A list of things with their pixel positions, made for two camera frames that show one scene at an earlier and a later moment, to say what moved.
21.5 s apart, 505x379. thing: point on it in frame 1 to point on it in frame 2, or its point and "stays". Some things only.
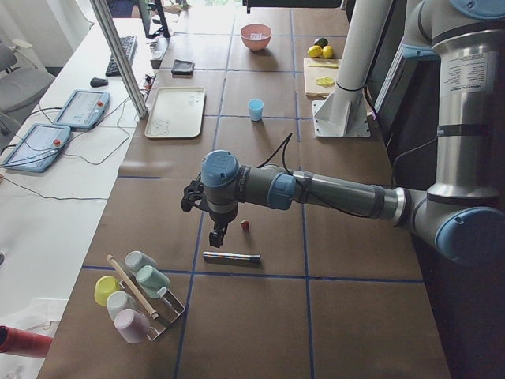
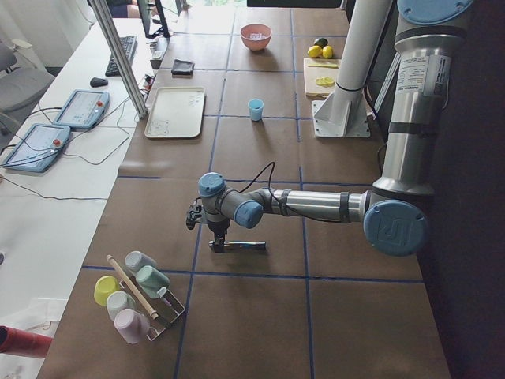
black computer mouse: x=96 y=82 stays
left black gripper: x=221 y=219 stays
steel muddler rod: x=230 y=258 to x=239 y=244
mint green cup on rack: x=153 y=281 stays
